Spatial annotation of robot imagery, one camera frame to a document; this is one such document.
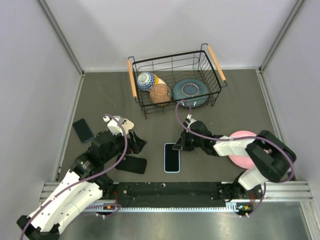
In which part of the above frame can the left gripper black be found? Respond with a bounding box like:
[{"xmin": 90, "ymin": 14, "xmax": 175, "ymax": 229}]
[{"xmin": 102, "ymin": 128, "xmax": 147, "ymax": 163}]

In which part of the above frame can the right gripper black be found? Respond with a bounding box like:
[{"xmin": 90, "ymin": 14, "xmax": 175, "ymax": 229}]
[{"xmin": 173, "ymin": 129, "xmax": 204, "ymax": 152}]

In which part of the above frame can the light blue phone case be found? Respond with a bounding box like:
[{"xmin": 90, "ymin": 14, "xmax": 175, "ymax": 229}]
[{"xmin": 163, "ymin": 142, "xmax": 181, "ymax": 174}]

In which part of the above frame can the black phone case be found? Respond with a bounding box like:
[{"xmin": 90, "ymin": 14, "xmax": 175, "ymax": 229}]
[{"xmin": 115, "ymin": 155, "xmax": 148, "ymax": 175}]

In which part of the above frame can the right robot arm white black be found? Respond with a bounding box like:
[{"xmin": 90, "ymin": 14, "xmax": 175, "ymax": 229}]
[{"xmin": 173, "ymin": 118, "xmax": 297, "ymax": 198}]

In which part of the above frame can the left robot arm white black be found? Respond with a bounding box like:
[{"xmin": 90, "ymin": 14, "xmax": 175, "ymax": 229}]
[{"xmin": 17, "ymin": 130, "xmax": 147, "ymax": 240}]

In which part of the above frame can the beige phone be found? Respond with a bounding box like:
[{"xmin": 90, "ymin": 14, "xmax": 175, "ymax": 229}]
[{"xmin": 119, "ymin": 117, "xmax": 135, "ymax": 132}]

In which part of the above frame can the blue edged black phone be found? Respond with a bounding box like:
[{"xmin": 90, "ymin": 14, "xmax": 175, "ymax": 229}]
[{"xmin": 72, "ymin": 118, "xmax": 94, "ymax": 144}]

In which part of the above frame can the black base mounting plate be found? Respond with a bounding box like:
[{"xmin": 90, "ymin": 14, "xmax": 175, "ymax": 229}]
[{"xmin": 101, "ymin": 182, "xmax": 255, "ymax": 208}]

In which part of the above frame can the teal blue plate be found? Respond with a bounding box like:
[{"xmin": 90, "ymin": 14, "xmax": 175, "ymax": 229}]
[{"xmin": 172, "ymin": 78, "xmax": 210, "ymax": 108}]

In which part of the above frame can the brown ceramic bowl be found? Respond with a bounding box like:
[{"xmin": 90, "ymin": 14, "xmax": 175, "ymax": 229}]
[{"xmin": 149, "ymin": 84, "xmax": 172, "ymax": 106}]

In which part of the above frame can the blue white patterned bowl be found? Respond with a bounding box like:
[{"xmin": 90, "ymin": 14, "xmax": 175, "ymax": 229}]
[{"xmin": 137, "ymin": 71, "xmax": 158, "ymax": 92}]

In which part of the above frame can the yellow bowl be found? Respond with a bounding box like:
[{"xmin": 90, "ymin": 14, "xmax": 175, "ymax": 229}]
[{"xmin": 154, "ymin": 74, "xmax": 166, "ymax": 85}]

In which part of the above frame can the pink plate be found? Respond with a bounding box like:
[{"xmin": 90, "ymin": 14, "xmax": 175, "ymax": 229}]
[{"xmin": 228, "ymin": 130, "xmax": 256, "ymax": 169}]

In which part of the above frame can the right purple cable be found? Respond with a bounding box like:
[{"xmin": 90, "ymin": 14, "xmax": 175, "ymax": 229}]
[{"xmin": 174, "ymin": 99, "xmax": 296, "ymax": 218}]

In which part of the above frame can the purple cable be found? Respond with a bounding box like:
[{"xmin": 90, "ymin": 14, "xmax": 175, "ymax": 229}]
[
  {"xmin": 19, "ymin": 113, "xmax": 130, "ymax": 240},
  {"xmin": 174, "ymin": 99, "xmax": 296, "ymax": 218}
]

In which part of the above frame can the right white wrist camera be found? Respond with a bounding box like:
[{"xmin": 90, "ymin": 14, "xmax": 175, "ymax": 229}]
[{"xmin": 183, "ymin": 114, "xmax": 196, "ymax": 128}]

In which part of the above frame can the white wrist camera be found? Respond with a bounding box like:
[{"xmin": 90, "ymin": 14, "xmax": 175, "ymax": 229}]
[
  {"xmin": 183, "ymin": 114, "xmax": 196, "ymax": 128},
  {"xmin": 103, "ymin": 114, "xmax": 125, "ymax": 135}
]

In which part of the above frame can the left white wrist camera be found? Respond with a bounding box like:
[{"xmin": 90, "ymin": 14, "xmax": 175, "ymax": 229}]
[{"xmin": 103, "ymin": 114, "xmax": 125, "ymax": 135}]

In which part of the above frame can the black wire dish basket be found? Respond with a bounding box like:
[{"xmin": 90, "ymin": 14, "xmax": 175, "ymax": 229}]
[{"xmin": 127, "ymin": 43, "xmax": 228, "ymax": 116}]

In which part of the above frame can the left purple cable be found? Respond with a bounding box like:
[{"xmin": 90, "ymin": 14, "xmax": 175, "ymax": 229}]
[{"xmin": 19, "ymin": 113, "xmax": 130, "ymax": 240}]

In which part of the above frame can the slotted grey cable duct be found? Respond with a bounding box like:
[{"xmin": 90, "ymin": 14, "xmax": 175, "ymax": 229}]
[{"xmin": 84, "ymin": 202, "xmax": 253, "ymax": 214}]

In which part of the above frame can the left aluminium frame post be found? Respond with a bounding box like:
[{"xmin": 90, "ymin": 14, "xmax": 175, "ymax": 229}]
[{"xmin": 36, "ymin": 0, "xmax": 85, "ymax": 76}]

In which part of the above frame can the aluminium frame post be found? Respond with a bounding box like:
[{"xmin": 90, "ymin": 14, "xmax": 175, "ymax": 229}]
[
  {"xmin": 36, "ymin": 0, "xmax": 85, "ymax": 76},
  {"xmin": 258, "ymin": 0, "xmax": 306, "ymax": 74}
]

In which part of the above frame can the right aluminium frame post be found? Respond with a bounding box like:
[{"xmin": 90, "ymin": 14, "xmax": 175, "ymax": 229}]
[{"xmin": 258, "ymin": 0, "xmax": 306, "ymax": 74}]

